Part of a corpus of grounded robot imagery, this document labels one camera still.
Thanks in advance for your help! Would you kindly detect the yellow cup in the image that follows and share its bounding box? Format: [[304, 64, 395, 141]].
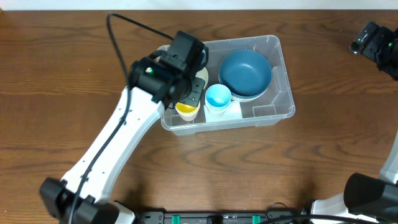
[[175, 103, 200, 114]]

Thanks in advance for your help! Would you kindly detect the mint green cup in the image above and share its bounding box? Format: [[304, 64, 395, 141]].
[[206, 104, 229, 113]]

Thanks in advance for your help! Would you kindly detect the white small bowl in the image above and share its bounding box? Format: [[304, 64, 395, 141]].
[[196, 67, 208, 89]]

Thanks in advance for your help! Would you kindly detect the light blue cup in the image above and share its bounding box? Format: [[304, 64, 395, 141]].
[[205, 84, 232, 109]]

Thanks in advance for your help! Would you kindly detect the beige large bowl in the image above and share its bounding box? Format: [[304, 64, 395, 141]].
[[231, 95, 260, 103]]

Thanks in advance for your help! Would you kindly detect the clear plastic storage container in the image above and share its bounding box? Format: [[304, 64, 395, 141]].
[[161, 35, 295, 136]]

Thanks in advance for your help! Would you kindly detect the dark blue bowl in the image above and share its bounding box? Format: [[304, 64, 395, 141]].
[[218, 74, 272, 99], [219, 49, 272, 78]]

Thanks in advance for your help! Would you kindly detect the pink cup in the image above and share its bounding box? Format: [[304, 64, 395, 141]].
[[177, 110, 198, 122]]

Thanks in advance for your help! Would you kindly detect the cream white cup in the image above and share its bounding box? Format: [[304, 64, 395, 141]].
[[205, 108, 230, 123]]

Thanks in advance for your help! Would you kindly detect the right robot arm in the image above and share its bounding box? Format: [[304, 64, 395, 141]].
[[308, 22, 397, 223]]

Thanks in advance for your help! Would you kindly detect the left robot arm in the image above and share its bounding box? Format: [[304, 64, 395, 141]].
[[39, 31, 209, 223]]

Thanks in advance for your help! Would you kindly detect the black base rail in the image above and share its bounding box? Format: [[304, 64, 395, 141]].
[[114, 208, 374, 224]]

